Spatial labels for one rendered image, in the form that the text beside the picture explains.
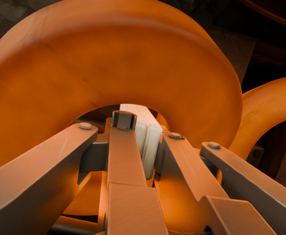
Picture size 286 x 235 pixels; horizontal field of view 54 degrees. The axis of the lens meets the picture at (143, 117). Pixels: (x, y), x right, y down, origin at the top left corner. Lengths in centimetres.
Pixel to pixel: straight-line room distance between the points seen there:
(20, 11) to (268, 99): 22
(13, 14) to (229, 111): 21
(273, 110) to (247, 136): 3
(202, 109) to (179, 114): 1
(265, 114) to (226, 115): 7
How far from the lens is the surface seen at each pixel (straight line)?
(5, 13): 30
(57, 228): 20
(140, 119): 15
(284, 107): 24
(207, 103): 16
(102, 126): 25
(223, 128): 18
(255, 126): 23
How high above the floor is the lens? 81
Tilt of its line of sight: 8 degrees down
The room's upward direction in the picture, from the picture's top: 17 degrees clockwise
